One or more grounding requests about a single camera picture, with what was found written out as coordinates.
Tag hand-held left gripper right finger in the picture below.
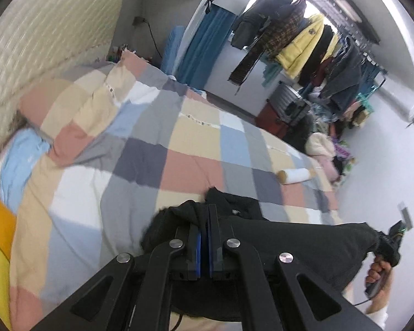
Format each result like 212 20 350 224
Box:
208 204 383 331

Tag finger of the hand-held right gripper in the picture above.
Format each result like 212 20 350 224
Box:
374 231 391 259

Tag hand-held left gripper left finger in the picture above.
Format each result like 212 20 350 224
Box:
31 223 203 331

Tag black zip jacket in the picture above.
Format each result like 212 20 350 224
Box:
140 187 401 322

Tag person's right forearm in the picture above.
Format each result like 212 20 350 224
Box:
343 269 396 331

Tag pile of mixed clothes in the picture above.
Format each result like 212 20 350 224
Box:
297 110 358 187

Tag hanging dark blue clothes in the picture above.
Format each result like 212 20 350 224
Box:
359 52 384 91

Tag metal clothes rack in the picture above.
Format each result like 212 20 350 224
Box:
272 0 389 76

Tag person's right hand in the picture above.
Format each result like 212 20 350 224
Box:
365 258 392 286

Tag pastel checkered duvet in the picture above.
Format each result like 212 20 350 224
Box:
9 51 342 331

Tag white paper roll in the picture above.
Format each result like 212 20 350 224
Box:
277 167 320 185

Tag cream fleece blanket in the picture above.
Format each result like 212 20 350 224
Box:
305 133 336 158

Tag white air conditioner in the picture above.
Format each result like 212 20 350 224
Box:
378 84 414 127

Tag green clip sock hanger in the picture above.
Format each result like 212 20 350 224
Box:
343 82 384 129

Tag grey ribbed suitcase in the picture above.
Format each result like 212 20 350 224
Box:
255 81 312 139

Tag hanging denim jacket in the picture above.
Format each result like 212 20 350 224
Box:
318 35 365 110

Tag hanging dark red garment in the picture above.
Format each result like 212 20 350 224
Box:
312 55 336 87

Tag teal scarf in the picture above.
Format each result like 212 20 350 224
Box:
261 61 284 89

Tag hanging slim black coat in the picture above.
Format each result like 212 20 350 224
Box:
298 24 336 86

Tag light blue bed sheet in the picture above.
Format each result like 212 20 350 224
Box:
0 129 53 214

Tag blue upright board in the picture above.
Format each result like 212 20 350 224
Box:
160 26 186 75

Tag blue curtain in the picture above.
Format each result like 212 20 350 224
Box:
177 5 237 92

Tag pastel checkered pillow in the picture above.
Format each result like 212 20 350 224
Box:
18 65 125 145

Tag hanging yellow jacket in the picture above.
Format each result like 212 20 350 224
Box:
275 14 341 81

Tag colourful bedside clutter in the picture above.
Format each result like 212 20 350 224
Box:
106 43 129 63

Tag hanging plaid coat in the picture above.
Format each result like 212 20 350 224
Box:
229 3 308 94

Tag grey wardrobe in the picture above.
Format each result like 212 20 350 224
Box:
112 0 239 87

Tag cream quilted headboard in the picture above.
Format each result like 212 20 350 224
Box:
0 0 124 175

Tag black power cable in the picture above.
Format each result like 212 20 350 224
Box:
142 19 163 60

